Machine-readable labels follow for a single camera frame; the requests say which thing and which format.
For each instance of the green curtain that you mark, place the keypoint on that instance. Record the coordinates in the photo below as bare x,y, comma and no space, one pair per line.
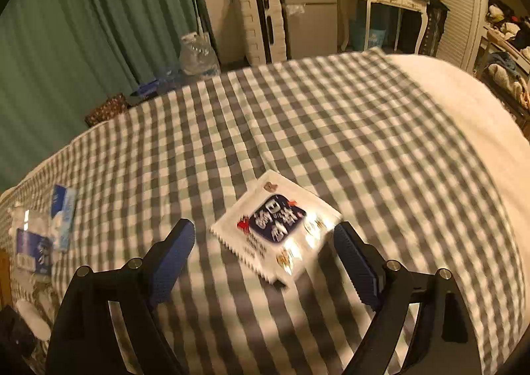
83,27

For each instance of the clothes rack with clothes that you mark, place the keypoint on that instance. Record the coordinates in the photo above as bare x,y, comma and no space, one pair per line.
507,60

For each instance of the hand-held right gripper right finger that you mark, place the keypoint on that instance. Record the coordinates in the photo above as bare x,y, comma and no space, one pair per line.
356,263

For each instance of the grey mini fridge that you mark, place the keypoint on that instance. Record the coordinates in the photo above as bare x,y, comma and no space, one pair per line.
308,15

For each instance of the white oil radiator heater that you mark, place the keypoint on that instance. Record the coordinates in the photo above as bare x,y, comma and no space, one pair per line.
250,27

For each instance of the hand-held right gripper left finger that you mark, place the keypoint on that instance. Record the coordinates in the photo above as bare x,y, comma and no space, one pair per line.
176,259

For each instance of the white snack packet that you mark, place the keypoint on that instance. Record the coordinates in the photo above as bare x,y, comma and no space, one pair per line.
269,217

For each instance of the white louvered wardrobe door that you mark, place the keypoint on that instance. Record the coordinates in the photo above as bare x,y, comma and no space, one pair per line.
453,6

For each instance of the black hanging garment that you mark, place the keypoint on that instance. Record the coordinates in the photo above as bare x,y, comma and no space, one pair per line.
434,23

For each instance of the white duvet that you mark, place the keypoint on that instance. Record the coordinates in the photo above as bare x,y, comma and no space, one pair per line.
455,110

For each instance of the brown patterned box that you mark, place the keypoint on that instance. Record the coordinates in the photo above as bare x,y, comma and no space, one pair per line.
105,110

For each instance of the white oval object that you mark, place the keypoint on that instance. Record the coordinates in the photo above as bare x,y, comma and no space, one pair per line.
33,319

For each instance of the grey white checked blanket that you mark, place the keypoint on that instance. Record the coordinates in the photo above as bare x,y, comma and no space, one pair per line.
290,118

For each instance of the clear plastic bag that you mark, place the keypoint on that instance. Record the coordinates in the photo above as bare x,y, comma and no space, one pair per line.
198,54

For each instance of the black object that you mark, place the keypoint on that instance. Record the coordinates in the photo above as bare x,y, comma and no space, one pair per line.
14,331

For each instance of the dark blue box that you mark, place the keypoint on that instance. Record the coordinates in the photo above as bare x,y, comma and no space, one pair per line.
147,91

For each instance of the blue white tissue pack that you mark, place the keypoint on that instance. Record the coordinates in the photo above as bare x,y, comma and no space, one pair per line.
34,251
63,217

